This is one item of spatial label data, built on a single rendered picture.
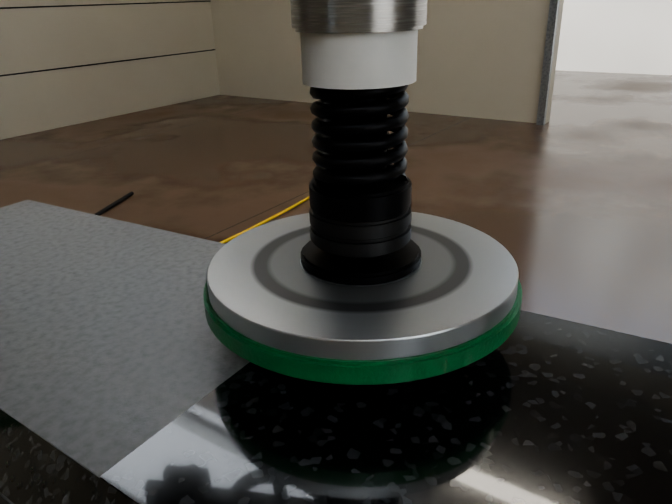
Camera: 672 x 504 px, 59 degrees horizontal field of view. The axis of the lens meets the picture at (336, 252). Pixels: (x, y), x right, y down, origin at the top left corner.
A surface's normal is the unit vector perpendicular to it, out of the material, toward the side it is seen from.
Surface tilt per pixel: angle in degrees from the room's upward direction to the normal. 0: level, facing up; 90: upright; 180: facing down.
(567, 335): 0
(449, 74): 90
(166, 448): 0
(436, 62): 90
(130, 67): 90
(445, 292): 0
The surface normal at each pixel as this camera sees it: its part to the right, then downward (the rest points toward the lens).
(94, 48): 0.83, 0.20
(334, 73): -0.44, 0.37
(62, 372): -0.03, -0.91
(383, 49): 0.33, 0.37
